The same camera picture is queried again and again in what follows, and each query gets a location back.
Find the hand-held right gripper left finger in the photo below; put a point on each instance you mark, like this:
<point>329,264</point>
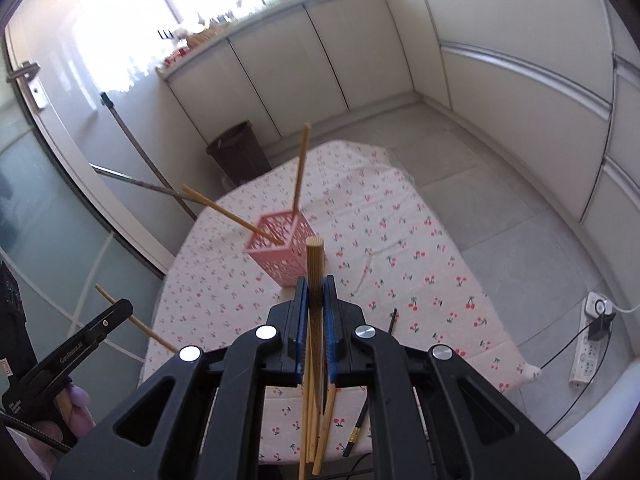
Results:
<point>301,335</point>

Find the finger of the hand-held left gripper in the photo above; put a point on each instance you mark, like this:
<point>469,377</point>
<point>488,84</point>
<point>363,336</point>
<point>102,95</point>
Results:
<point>75,347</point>

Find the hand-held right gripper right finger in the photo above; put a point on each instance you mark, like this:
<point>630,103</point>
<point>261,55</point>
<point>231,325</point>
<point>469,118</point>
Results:
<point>330,335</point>

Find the black chopstick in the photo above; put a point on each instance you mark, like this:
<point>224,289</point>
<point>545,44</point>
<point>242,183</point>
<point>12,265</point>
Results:
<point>393,320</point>

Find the pink perforated chopstick holder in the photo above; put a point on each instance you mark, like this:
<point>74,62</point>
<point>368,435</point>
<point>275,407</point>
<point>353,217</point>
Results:
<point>280,265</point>

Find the wooden chopstick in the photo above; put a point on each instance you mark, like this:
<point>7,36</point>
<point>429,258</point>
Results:
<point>310,425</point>
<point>150,332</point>
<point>327,420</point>
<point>225,212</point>
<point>317,420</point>
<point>301,170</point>
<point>303,440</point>

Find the person's left hand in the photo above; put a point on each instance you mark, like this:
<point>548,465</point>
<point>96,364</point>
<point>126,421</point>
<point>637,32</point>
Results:
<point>82,410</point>

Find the frosted glass sliding door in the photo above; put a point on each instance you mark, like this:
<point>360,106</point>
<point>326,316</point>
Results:
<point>50,210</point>

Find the cherry print tablecloth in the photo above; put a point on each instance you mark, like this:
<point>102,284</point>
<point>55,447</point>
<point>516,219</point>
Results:
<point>400,240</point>

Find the grey wooden pole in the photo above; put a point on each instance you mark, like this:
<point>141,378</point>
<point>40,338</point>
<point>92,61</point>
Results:
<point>145,186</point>

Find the brown trash bin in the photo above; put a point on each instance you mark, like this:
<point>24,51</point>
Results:
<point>240,155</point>

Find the mop pole with teal end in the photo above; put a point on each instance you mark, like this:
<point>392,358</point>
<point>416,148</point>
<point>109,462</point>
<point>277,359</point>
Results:
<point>145,155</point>

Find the white power strip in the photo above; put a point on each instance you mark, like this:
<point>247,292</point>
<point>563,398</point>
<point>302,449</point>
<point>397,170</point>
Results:
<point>590,355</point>

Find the black charger plug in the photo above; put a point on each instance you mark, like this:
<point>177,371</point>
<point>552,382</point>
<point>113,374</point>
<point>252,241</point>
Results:
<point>602,322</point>

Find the white kitchen cabinet run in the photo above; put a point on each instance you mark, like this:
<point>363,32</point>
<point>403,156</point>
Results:
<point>300,60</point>

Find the red packets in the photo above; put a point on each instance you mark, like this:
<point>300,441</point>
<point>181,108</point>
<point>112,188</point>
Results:
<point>176,55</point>

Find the woven basket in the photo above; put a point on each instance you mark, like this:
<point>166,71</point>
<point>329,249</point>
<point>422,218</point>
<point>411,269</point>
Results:
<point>200,37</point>

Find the black pronged tool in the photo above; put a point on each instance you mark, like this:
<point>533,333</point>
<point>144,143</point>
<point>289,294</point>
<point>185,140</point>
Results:
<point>165,35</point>

